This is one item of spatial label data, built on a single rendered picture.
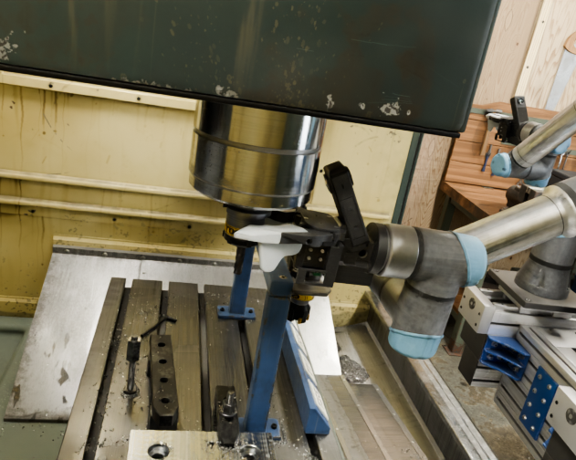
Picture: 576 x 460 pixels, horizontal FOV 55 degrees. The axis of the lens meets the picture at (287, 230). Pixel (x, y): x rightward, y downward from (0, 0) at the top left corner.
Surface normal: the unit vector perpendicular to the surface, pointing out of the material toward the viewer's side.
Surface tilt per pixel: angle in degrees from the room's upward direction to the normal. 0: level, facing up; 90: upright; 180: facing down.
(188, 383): 0
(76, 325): 25
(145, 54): 90
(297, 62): 90
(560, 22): 90
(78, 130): 91
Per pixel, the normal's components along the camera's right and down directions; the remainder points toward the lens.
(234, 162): -0.22, 0.30
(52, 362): 0.22, -0.70
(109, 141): 0.15, 0.36
